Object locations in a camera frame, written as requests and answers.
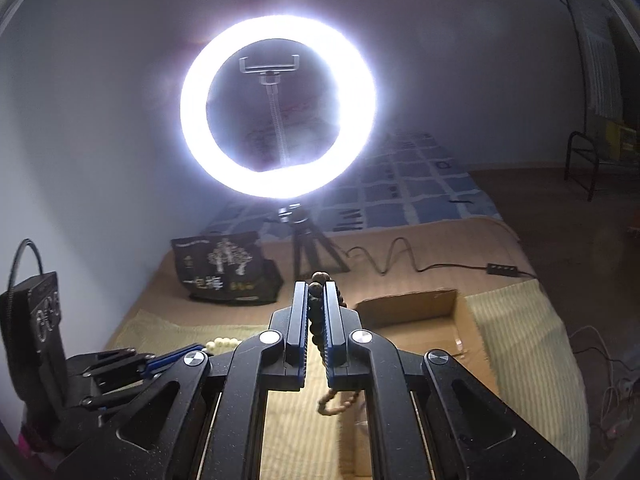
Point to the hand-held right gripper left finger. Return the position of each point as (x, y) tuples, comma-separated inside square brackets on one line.
[(300, 325)]

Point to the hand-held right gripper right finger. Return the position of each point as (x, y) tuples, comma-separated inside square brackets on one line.
[(330, 325)]

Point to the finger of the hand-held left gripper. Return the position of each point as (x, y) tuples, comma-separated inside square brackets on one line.
[(115, 396), (165, 360)]

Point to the black tripod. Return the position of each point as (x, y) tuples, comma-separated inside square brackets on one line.
[(305, 245)]

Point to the cardboard box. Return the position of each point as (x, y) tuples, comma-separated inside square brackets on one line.
[(415, 310)]

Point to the pink cloth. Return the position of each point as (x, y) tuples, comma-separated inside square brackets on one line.
[(35, 440)]

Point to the black printed bag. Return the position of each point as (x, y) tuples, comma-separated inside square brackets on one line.
[(225, 265)]

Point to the brown bed sheet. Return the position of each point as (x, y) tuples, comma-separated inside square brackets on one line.
[(450, 250)]

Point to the blue checked blanket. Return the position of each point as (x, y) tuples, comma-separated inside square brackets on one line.
[(400, 185)]

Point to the yellow-green striped mat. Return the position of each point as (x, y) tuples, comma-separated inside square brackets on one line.
[(520, 345)]

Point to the grey phone holder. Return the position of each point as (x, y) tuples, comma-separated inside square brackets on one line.
[(270, 66)]

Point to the black metal rack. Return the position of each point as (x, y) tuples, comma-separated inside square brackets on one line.
[(575, 155)]

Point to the yellow boxes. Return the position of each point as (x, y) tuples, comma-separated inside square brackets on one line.
[(617, 137)]

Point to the white ribbed panel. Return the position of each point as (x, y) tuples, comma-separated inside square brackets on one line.
[(600, 50)]

